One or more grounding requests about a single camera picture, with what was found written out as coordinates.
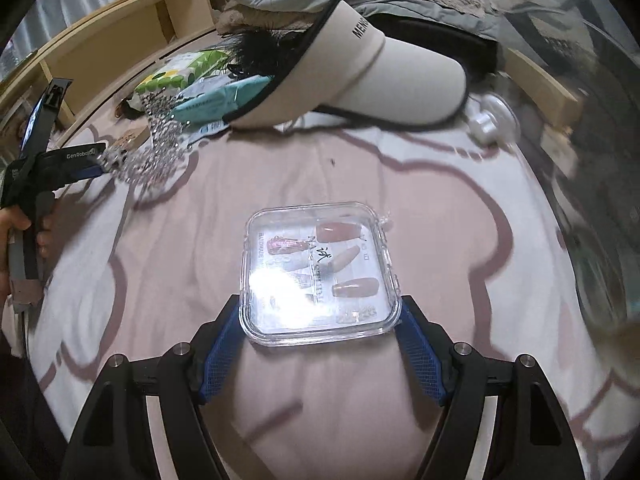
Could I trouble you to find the bear printed blanket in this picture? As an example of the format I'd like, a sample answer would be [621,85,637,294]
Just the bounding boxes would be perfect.
[0,105,640,480]

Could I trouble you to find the grey curtain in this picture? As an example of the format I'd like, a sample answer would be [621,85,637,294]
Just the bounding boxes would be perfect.
[10,0,192,57]

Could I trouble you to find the teal tissue packet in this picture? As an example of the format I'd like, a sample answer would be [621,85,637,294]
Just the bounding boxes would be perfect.
[172,74,277,124]

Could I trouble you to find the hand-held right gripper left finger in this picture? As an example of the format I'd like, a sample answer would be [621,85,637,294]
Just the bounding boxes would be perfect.
[65,294,251,480]

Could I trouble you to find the wooden bedside shelf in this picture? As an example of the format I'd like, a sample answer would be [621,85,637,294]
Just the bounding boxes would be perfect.
[0,0,252,132]

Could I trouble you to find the black feather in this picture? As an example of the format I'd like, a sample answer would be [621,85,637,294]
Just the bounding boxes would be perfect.
[224,29,302,82]

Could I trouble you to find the white round plastic piece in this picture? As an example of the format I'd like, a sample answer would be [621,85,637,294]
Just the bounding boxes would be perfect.
[466,91,519,149]

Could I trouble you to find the wooden block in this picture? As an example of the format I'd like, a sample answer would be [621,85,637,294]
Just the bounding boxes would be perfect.
[504,46,584,122]

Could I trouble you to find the white sun visor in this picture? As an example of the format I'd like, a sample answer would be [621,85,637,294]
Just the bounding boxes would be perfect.
[222,0,469,129]

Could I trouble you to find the beige fleece blanket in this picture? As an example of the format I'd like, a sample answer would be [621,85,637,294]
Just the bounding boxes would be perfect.
[216,1,257,37]

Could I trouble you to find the green wet wipes pack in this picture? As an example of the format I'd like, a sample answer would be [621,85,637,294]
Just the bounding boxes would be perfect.
[134,49,232,107]

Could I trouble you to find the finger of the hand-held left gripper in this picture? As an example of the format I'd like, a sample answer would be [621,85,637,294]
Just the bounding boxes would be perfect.
[65,161,118,182]

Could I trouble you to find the clear bag with boxes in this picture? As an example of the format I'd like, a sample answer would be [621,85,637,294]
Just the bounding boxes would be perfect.
[479,0,640,343]

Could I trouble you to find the clear plastic nail box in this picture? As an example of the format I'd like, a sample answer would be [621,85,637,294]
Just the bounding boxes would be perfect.
[239,201,404,347]

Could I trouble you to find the person's left hand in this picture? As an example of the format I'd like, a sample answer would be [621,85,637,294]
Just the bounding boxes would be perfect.
[0,207,54,306]

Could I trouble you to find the rhinestone chain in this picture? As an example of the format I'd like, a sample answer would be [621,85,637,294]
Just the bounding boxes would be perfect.
[102,94,202,192]

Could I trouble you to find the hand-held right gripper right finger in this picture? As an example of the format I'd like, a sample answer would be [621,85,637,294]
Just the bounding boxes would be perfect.
[395,295,583,480]

